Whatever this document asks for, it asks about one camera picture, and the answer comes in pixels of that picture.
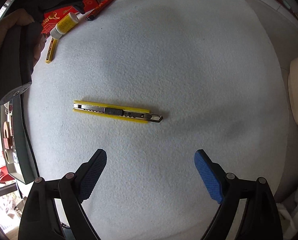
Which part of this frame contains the yellow label pill bottle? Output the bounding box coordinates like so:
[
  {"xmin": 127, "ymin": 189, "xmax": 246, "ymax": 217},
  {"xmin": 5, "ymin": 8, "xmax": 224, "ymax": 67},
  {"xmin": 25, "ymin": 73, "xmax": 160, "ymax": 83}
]
[{"xmin": 50, "ymin": 12, "xmax": 79, "ymax": 40}]

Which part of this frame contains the yellow utility knife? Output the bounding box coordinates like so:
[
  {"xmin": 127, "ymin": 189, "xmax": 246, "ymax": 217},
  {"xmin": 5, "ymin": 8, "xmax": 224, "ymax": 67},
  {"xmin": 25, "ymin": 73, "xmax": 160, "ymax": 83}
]
[{"xmin": 73, "ymin": 100, "xmax": 163, "ymax": 124}]

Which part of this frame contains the red rectangular box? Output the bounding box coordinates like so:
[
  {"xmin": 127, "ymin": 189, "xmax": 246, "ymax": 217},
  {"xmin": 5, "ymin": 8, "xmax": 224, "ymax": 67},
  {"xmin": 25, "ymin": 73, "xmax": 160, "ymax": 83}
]
[{"xmin": 3, "ymin": 137, "xmax": 13, "ymax": 150}]

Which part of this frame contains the yellow-core masking tape roll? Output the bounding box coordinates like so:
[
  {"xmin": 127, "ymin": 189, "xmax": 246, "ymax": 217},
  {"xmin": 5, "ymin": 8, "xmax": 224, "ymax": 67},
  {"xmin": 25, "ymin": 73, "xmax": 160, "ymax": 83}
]
[{"xmin": 4, "ymin": 149, "xmax": 14, "ymax": 164}]

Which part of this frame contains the yellow blade case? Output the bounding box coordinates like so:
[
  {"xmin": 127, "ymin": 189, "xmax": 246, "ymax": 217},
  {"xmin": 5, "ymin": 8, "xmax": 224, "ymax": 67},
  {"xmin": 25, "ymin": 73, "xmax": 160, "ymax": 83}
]
[{"xmin": 45, "ymin": 38, "xmax": 58, "ymax": 63}]

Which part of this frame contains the red fruit cardboard box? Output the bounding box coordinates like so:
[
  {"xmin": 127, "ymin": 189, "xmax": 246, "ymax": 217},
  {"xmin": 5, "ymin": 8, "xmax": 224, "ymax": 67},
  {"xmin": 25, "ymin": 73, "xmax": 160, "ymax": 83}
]
[{"xmin": 41, "ymin": 0, "xmax": 100, "ymax": 36}]

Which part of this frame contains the red lighter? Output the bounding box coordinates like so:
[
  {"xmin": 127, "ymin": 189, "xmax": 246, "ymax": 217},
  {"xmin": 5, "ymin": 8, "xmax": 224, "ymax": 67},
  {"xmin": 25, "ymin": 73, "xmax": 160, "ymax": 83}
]
[{"xmin": 86, "ymin": 0, "xmax": 114, "ymax": 21}]

